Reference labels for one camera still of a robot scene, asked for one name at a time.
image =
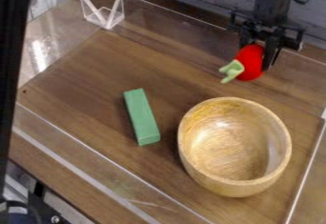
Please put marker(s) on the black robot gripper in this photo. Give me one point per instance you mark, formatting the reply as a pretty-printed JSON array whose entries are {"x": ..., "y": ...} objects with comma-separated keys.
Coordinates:
[{"x": 281, "y": 35}]

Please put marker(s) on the red plush strawberry toy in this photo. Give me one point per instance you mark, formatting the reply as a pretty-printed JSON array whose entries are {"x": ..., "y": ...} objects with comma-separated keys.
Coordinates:
[{"x": 245, "y": 67}]

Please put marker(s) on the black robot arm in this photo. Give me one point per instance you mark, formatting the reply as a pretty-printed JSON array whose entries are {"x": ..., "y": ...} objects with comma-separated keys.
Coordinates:
[{"x": 268, "y": 24}]

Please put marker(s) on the light wooden bowl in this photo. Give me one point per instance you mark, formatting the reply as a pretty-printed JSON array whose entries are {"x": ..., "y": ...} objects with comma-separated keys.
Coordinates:
[{"x": 235, "y": 146}]

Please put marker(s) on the green rectangular block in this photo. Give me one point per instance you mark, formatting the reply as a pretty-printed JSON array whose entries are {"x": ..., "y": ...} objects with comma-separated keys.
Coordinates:
[{"x": 142, "y": 118}]

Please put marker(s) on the clear acrylic corner bracket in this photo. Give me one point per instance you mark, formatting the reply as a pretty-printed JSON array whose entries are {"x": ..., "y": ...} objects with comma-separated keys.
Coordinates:
[{"x": 105, "y": 17}]

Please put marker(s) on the clear acrylic tray wall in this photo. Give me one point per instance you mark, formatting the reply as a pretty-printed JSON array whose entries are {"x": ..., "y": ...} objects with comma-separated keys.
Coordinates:
[{"x": 74, "y": 140}]

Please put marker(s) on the black clamp mount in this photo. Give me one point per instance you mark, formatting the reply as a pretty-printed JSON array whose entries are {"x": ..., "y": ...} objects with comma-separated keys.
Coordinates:
[{"x": 31, "y": 211}]

